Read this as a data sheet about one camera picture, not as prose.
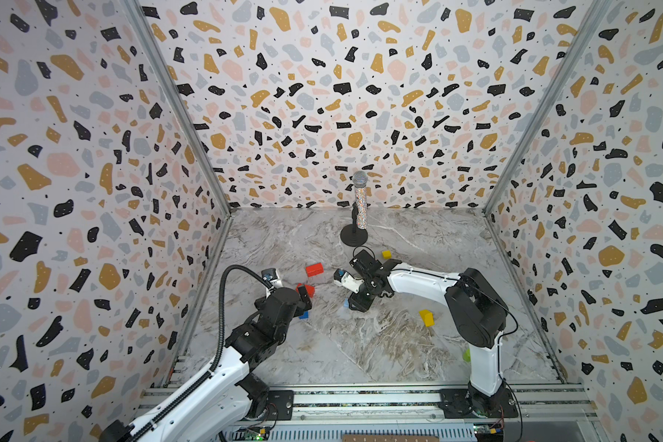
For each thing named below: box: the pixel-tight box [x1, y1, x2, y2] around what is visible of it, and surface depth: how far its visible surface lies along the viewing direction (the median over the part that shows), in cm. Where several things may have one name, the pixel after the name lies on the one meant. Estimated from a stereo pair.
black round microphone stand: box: [339, 201, 369, 247], surface depth 114 cm
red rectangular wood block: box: [305, 262, 326, 278], surface depth 104 cm
